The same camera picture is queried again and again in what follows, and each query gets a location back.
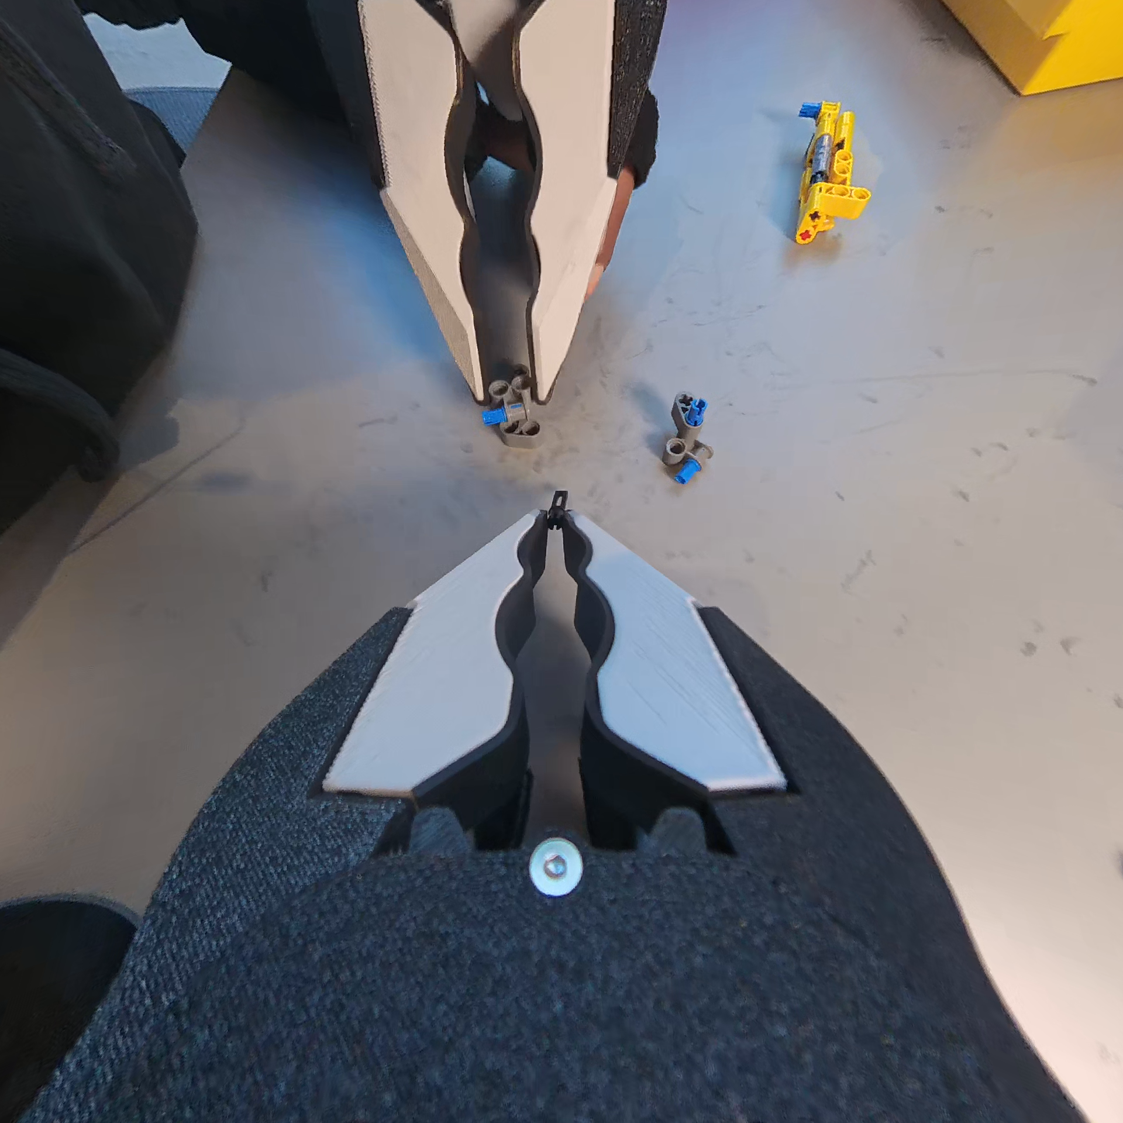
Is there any grey double-hole connector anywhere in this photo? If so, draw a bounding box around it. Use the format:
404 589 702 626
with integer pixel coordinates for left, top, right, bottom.
487 363 545 450

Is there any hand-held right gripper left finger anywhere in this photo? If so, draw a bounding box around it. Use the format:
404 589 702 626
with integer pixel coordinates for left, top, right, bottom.
322 511 550 797

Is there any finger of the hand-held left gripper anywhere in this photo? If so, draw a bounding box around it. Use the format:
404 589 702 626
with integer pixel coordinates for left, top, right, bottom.
513 0 618 405
358 0 488 405

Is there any small blue grey brick assembly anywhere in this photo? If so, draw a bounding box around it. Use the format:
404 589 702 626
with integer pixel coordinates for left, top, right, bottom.
662 392 714 485

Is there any yellow plastic bin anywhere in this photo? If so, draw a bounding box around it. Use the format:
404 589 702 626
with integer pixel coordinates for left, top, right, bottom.
940 0 1123 96

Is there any person's left hand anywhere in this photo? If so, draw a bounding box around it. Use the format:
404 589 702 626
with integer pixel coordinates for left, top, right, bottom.
583 171 636 303

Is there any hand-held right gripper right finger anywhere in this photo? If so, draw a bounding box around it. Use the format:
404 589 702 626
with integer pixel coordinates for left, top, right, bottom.
562 511 786 797

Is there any person's black hoodie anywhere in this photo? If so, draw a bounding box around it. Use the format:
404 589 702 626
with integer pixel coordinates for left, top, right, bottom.
0 0 198 532

